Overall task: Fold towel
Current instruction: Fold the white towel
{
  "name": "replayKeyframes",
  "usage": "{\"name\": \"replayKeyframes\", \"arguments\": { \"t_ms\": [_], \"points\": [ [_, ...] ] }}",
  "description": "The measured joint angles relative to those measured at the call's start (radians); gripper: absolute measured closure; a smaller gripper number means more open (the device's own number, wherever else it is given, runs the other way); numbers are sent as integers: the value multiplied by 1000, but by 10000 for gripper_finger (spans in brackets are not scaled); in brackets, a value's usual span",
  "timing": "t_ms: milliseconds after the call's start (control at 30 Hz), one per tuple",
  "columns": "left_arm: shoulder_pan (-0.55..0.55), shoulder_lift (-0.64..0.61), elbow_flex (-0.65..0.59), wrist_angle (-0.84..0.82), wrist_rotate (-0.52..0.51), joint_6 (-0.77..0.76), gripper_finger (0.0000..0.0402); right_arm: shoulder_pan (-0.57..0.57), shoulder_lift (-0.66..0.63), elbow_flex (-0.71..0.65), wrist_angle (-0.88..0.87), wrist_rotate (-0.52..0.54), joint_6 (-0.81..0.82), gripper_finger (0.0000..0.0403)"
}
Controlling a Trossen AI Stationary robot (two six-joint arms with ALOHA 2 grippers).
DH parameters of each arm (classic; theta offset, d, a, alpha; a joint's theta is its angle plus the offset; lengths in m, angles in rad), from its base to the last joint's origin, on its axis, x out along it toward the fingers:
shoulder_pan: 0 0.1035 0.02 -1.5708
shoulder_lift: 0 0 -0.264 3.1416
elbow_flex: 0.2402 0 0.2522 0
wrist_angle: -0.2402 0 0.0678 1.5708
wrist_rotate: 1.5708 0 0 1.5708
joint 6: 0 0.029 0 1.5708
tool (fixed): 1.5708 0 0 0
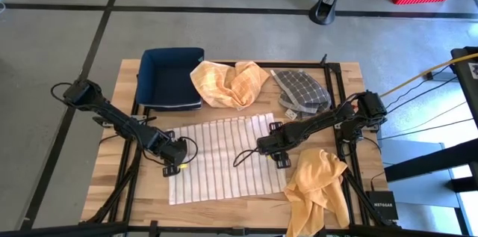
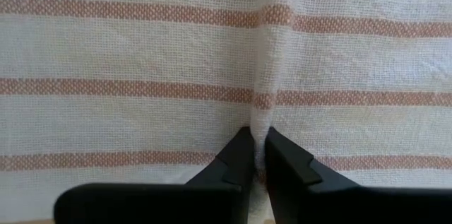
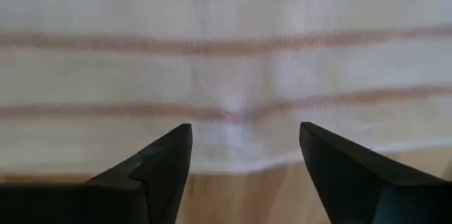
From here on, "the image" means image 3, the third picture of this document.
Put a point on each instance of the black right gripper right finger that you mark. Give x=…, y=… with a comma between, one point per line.
x=335, y=174

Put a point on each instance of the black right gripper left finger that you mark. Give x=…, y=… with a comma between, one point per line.
x=169, y=167

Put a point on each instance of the white pink-striped towel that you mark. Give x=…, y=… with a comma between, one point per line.
x=226, y=68

